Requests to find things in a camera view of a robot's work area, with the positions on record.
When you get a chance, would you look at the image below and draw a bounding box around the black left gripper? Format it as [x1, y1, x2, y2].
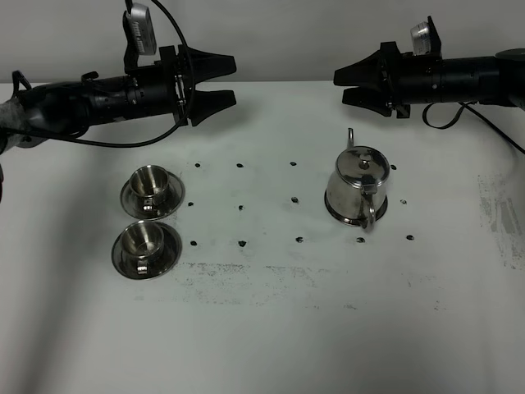
[130, 45, 236, 126]

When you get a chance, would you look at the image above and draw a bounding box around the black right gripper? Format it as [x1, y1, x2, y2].
[333, 42, 435, 118]

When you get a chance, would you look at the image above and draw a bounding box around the stainless steel teapot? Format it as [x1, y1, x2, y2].
[324, 128, 390, 232]

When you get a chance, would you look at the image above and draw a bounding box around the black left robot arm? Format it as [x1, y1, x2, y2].
[1, 45, 237, 152]

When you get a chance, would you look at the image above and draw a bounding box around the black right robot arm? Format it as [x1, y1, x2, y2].
[333, 42, 524, 118]

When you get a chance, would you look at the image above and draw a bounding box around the far stainless steel teacup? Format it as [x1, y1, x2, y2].
[129, 165, 170, 211]

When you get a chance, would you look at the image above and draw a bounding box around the stainless steel teacup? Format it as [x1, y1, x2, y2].
[119, 221, 164, 275]
[129, 165, 170, 211]

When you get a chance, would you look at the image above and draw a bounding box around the far stainless steel saucer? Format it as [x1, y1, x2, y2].
[120, 165, 185, 220]

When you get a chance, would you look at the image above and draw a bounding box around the stainless steel saucer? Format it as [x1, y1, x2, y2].
[112, 220, 182, 280]
[120, 165, 185, 220]

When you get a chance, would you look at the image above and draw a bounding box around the steel teapot saucer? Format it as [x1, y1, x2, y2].
[324, 194, 388, 227]

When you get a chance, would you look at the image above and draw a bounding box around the near stainless steel teacup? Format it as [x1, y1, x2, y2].
[119, 221, 164, 275]

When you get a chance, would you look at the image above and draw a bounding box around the near stainless steel saucer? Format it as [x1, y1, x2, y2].
[112, 220, 182, 280]

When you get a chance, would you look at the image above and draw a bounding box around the black left camera cable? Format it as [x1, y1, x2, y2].
[124, 0, 194, 148]

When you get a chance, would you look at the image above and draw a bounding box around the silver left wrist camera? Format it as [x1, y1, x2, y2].
[125, 1, 157, 56]

